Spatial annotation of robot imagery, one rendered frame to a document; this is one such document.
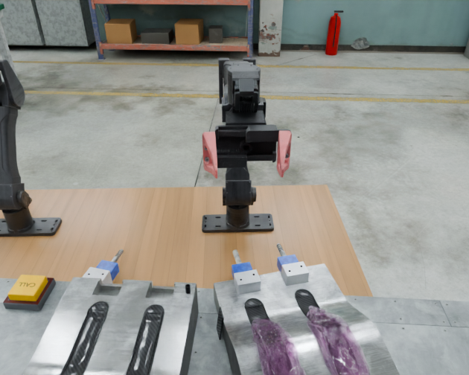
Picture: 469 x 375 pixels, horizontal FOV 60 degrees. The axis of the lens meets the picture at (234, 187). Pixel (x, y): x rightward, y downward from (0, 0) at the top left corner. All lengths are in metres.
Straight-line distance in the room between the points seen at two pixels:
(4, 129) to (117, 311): 0.57
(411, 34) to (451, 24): 0.51
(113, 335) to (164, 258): 0.31
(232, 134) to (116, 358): 0.43
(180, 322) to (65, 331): 0.21
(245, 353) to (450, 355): 0.42
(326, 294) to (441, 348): 0.24
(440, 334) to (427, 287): 1.30
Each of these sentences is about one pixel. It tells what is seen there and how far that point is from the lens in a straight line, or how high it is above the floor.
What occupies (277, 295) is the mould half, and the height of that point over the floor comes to 0.86.
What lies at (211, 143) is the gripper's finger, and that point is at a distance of 0.62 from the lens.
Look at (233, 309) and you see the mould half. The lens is 0.85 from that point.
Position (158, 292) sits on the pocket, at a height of 0.86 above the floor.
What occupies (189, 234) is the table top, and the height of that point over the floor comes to 0.80.
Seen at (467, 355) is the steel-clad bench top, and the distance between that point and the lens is 0.97.
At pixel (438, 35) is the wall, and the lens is 6.49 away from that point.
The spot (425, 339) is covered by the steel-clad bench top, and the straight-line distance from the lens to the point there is 0.96.
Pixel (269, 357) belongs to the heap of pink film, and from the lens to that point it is 0.71.
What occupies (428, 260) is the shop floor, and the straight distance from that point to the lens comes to 2.43.
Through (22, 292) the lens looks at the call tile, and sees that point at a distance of 1.02.
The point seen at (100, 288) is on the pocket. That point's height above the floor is 0.87.
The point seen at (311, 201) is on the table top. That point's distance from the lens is 1.26.
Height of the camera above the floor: 1.51
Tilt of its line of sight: 33 degrees down
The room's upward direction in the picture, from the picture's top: straight up
